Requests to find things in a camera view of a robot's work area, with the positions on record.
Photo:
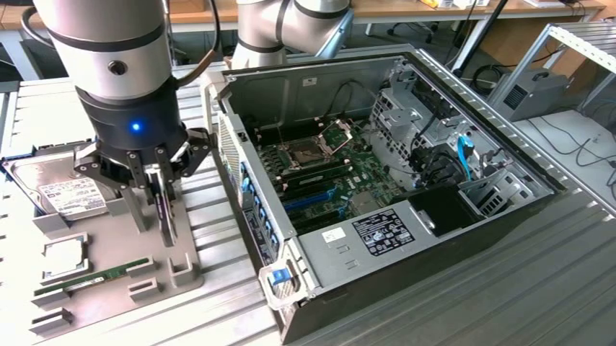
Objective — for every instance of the silver perforated drive cage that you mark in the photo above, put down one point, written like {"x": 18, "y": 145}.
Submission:
{"x": 409, "y": 119}

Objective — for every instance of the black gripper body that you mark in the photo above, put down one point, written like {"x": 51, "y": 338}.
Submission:
{"x": 135, "y": 115}

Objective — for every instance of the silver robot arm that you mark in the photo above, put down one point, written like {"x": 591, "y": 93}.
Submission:
{"x": 111, "y": 54}

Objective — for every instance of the CPU socket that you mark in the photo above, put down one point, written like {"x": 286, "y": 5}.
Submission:
{"x": 305, "y": 156}

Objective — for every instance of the silver CPU chip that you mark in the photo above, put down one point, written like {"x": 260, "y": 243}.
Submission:
{"x": 65, "y": 257}

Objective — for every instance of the open black PC case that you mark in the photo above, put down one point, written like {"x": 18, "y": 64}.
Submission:
{"x": 433, "y": 281}

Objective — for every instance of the black RAM slot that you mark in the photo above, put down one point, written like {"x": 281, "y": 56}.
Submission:
{"x": 317, "y": 181}
{"x": 313, "y": 172}

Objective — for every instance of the blue expansion slot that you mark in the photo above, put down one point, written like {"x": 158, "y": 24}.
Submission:
{"x": 308, "y": 202}

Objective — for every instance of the white carton box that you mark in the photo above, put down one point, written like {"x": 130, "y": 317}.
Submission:
{"x": 464, "y": 3}

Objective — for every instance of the silver socket cover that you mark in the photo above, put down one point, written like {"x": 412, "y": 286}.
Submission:
{"x": 337, "y": 137}

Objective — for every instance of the silver disk bay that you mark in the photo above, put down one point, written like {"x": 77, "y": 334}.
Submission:
{"x": 491, "y": 200}

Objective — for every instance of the green motherboard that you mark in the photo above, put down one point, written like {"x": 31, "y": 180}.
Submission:
{"x": 380, "y": 184}

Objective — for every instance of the silver chipset heatsink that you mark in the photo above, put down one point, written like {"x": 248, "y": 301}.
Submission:
{"x": 365, "y": 203}

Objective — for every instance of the long black expansion slot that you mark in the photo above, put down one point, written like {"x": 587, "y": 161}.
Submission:
{"x": 313, "y": 215}
{"x": 320, "y": 223}

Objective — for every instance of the aluminium frame shelf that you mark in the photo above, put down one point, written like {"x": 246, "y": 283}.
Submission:
{"x": 584, "y": 37}

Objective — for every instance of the black stand pole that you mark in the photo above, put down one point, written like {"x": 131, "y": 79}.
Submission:
{"x": 480, "y": 36}

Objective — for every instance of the black graphics card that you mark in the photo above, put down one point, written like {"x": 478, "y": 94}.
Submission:
{"x": 166, "y": 216}

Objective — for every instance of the green RAM stick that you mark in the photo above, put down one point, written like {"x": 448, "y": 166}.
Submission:
{"x": 97, "y": 278}

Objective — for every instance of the grey parts rack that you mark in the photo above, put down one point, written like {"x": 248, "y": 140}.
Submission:
{"x": 115, "y": 248}

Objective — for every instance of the grey power supply unit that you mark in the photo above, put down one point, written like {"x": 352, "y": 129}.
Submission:
{"x": 332, "y": 266}

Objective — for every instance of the brown wooden panel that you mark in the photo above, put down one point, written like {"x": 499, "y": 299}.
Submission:
{"x": 520, "y": 39}

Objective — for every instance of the blue case latch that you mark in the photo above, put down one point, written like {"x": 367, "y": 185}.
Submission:
{"x": 278, "y": 277}

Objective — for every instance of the long wooden desk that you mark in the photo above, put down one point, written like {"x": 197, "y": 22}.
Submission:
{"x": 395, "y": 12}

